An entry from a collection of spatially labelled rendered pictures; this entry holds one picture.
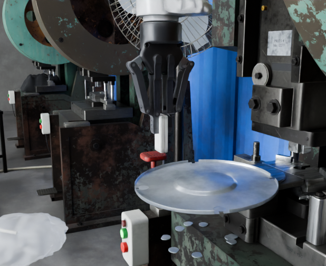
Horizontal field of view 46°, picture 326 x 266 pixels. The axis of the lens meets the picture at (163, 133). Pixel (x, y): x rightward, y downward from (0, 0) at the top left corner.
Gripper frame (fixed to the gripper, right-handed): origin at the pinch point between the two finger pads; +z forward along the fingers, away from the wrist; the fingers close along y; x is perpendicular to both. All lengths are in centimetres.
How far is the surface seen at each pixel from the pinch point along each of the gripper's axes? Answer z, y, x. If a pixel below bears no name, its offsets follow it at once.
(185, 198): 11.7, -2.6, 5.1
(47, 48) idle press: -18, -20, -305
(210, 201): 11.6, -6.0, 8.4
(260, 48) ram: -15.6, -27.4, -6.8
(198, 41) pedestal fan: -19, -49, -74
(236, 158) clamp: 14.9, -33.5, -23.1
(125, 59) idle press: -11, -37, -132
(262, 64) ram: -12.3, -26.5, -4.7
